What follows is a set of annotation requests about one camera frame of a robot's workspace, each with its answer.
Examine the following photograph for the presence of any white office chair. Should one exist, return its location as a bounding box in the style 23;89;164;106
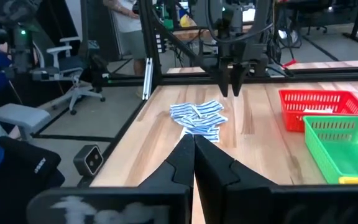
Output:
31;36;106;116

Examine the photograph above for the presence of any blue-grey chair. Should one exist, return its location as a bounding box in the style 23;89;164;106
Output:
0;103;52;141

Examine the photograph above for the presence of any wooden workbench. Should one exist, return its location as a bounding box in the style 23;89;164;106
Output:
172;24;254;41

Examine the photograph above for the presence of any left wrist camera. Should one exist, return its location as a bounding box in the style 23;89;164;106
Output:
222;7;245;43

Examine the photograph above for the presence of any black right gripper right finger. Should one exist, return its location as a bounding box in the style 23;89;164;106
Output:
194;135;358;224

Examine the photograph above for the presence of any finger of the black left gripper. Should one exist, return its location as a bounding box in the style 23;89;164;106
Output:
218;67;231;97
231;65;248;97

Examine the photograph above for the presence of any green plastic slotted basket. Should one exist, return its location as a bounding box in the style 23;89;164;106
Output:
303;115;358;185

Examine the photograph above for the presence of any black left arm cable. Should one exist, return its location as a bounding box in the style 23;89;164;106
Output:
205;0;275;44

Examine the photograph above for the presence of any yellow bag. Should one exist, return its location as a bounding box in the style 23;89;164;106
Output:
180;14;197;28

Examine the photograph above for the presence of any red plastic slotted basket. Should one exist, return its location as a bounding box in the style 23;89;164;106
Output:
278;89;358;133

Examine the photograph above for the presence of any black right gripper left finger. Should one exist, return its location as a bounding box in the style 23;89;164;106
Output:
26;134;195;224

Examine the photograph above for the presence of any small black silver camera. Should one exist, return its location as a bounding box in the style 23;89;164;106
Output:
73;144;104;177

